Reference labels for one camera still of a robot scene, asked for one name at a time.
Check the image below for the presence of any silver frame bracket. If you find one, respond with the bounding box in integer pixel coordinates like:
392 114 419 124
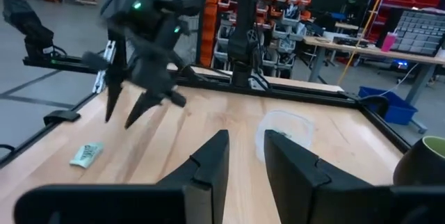
92 39 117 94

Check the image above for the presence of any black device on workbench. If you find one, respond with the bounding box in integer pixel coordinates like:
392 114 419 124
332 37 370 49

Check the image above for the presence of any blue floor bin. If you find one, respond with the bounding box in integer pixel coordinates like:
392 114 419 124
357 85 419 126

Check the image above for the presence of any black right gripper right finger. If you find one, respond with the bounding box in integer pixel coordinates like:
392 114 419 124
264 129 393 224

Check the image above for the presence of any parts shelf with orange bins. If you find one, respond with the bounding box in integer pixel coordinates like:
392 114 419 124
197 0 321 79

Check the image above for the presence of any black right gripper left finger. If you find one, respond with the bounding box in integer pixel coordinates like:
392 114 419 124
156 129 231 224

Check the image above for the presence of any white hanging cable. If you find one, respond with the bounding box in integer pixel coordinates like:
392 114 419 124
378 63 421 97

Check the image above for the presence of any wooden workbench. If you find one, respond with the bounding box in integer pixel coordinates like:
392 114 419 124
303 35 445 135

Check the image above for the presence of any black aluminium table frame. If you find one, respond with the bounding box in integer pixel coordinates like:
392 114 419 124
0 53 414 169

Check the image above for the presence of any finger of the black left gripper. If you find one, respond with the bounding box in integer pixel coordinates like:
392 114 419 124
124 93 165 130
104 77 125 123

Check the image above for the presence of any grey small-drawer cabinet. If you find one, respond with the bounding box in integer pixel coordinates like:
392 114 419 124
390 8 445 58

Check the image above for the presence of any pink bottle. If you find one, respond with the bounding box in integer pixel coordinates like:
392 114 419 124
380 31 398 53

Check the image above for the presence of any pale green stevia packet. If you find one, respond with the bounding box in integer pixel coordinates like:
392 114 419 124
68 142 105 170

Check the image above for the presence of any yellow hanging cord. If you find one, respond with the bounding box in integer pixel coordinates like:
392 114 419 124
336 0 393 86

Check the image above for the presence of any clear rectangular plastic container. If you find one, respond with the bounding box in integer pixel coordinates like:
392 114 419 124
254 109 316 163

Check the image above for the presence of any dark mug with green inside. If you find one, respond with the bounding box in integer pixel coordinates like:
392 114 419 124
392 135 445 187

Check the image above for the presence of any black edge clamp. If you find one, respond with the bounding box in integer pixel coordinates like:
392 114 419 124
357 94 391 118
43 109 81 127

